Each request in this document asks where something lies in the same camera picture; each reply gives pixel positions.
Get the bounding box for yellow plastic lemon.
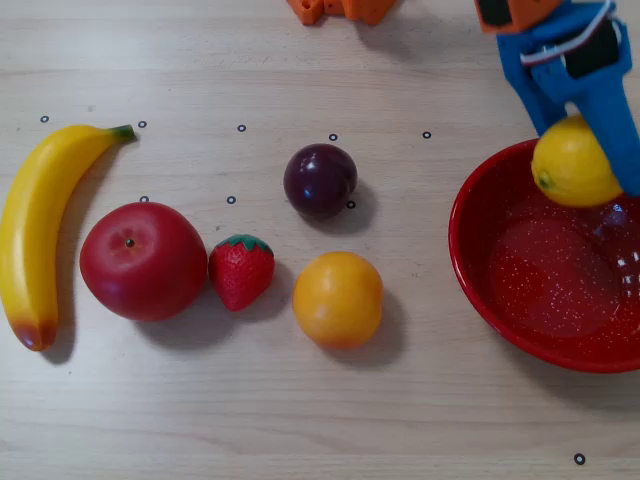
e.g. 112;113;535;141
530;114;625;209

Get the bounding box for orange plastic orange fruit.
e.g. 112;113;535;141
292;251;385;351

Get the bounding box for white red servo cable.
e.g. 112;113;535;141
519;0;619;67

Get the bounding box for red plastic apple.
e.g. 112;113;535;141
79;201;209;322

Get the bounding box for red speckled enamel bowl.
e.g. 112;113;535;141
448;137;640;375

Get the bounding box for red plastic strawberry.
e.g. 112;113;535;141
208;234;276;313

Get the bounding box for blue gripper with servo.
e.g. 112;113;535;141
496;3;640;198

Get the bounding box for yellow plastic banana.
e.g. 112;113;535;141
0;124;138;352

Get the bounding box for dark purple plastic plum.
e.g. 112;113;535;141
283;143;359;220

